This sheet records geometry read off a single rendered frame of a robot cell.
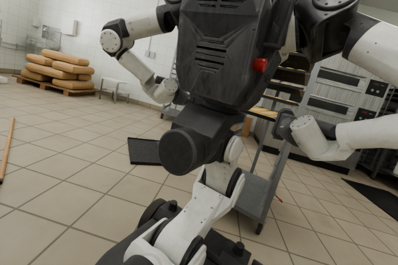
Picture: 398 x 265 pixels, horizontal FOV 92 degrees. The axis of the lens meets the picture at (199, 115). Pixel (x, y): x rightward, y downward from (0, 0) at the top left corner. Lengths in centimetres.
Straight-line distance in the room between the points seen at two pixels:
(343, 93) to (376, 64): 316
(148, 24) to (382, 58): 63
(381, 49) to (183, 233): 72
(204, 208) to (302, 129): 48
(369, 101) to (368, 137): 334
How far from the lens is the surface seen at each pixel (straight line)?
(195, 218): 81
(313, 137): 60
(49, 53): 467
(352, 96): 374
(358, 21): 56
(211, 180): 90
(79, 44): 536
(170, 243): 75
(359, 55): 54
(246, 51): 44
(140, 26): 76
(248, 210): 140
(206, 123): 49
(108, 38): 79
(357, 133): 56
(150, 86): 84
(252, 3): 45
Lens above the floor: 85
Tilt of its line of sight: 10 degrees down
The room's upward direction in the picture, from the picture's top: 15 degrees clockwise
